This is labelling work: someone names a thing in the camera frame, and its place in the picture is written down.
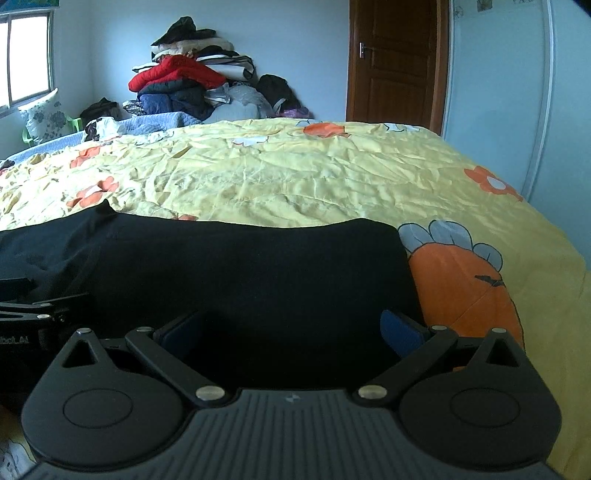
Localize light blue blanket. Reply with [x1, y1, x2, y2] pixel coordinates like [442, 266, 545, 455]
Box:
[8, 112, 200, 164]

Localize black bag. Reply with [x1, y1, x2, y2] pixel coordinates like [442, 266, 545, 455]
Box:
[79, 97, 123, 126]

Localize green plastic chair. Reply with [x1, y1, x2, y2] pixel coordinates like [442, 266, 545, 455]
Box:
[21, 115, 82, 147]

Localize floral white pillow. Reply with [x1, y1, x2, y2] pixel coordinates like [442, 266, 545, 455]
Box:
[18, 89, 70, 146]

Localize black pants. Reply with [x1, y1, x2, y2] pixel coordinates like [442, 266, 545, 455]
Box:
[1, 203, 423, 390]

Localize window with grey frame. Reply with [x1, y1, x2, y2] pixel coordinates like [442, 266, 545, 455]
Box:
[1, 1, 54, 116]

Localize brown wooden door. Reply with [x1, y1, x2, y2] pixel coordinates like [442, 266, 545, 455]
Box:
[346, 0, 450, 134]

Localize pile of clothes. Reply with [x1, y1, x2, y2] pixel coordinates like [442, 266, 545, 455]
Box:
[122, 16, 314, 123]

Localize yellow carrot print bedspread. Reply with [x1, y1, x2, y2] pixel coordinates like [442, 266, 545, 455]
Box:
[1, 119, 590, 479]

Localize white wardrobe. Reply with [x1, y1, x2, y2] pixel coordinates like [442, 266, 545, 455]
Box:
[444, 1, 590, 258]

